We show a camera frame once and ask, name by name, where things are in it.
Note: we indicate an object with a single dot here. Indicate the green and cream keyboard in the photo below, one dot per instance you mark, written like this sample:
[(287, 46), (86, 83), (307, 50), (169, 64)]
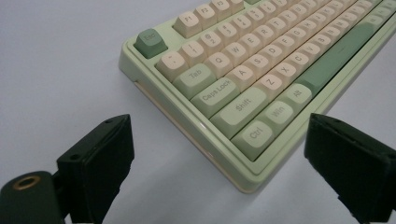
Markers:
[(239, 109)]

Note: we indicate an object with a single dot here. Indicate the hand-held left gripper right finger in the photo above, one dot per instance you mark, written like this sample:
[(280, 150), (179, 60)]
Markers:
[(351, 165)]

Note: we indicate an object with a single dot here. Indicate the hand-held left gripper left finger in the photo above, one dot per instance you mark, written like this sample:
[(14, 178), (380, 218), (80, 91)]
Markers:
[(96, 161)]

